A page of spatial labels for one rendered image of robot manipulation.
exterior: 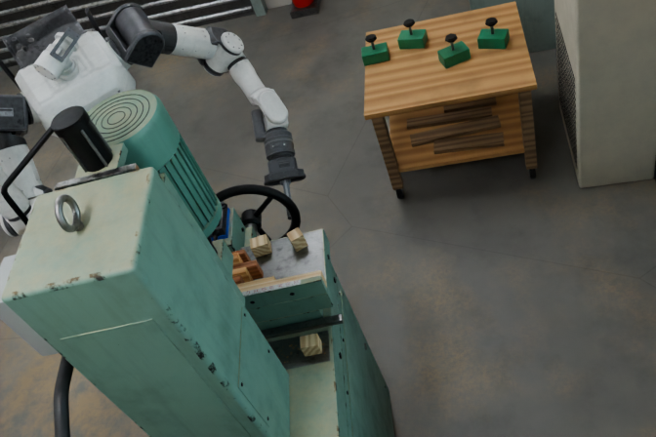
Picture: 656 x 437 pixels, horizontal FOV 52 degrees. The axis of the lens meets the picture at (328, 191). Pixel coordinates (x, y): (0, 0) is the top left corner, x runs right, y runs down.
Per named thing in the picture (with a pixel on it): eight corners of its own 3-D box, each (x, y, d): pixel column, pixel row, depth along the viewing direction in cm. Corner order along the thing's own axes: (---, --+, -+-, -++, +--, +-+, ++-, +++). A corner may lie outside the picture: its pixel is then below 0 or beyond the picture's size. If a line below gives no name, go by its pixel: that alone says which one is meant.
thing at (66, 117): (142, 169, 123) (94, 98, 111) (135, 200, 117) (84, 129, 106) (102, 179, 124) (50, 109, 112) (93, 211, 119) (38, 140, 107)
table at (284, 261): (328, 216, 187) (322, 201, 183) (335, 306, 166) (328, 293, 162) (129, 261, 197) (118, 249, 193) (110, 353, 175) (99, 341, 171)
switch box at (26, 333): (85, 302, 122) (34, 249, 111) (73, 350, 115) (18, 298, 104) (55, 309, 123) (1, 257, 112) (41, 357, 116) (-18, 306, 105)
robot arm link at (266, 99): (286, 128, 212) (263, 93, 213) (292, 116, 203) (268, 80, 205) (269, 137, 209) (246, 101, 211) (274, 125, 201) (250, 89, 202)
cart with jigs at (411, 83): (524, 96, 322) (512, -23, 278) (544, 181, 283) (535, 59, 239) (389, 120, 338) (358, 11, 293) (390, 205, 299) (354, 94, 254)
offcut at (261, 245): (254, 248, 178) (249, 238, 176) (270, 242, 178) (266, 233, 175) (256, 258, 176) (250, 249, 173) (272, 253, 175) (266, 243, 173)
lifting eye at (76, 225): (88, 213, 107) (65, 184, 103) (80, 241, 103) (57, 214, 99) (79, 215, 107) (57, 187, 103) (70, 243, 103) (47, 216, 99)
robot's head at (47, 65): (43, 80, 176) (28, 60, 168) (63, 50, 180) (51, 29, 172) (64, 89, 175) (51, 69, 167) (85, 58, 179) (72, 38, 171)
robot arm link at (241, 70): (254, 101, 215) (222, 53, 217) (272, 82, 209) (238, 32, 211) (231, 106, 207) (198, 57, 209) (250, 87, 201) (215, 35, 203)
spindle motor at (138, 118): (225, 185, 153) (164, 77, 132) (220, 245, 141) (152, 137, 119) (153, 203, 156) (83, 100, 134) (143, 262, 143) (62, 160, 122)
